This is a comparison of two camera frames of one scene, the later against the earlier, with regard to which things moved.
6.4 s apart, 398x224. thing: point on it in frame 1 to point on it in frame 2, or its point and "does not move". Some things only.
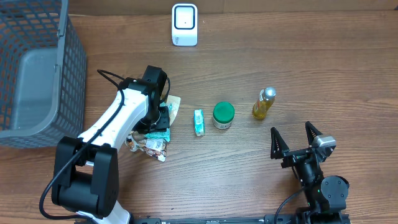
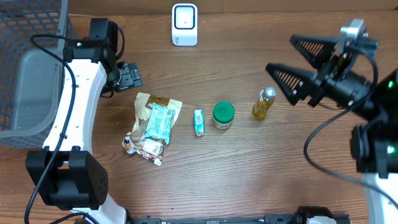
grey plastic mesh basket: (43, 74) does not move
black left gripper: (162, 126) to (132, 76)
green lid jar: (222, 115) does not move
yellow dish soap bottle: (267, 97) does not move
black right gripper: (296, 157) to (322, 80)
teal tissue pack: (199, 124) does not move
